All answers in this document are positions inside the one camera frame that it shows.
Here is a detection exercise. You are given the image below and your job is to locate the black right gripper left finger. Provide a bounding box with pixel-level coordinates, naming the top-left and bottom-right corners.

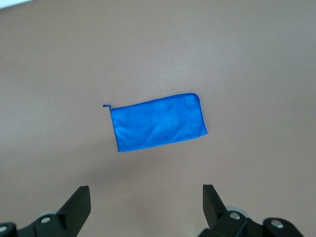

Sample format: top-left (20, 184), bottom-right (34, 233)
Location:
top-left (0, 186), bottom-right (91, 237)

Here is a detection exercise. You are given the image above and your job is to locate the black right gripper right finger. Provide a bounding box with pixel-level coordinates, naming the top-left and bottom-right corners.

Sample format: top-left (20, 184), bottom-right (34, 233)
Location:
top-left (197, 184), bottom-right (305, 237)

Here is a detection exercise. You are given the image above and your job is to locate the blue microfibre towel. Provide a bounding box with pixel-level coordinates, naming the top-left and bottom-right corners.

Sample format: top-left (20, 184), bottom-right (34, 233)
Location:
top-left (102, 92), bottom-right (208, 153)

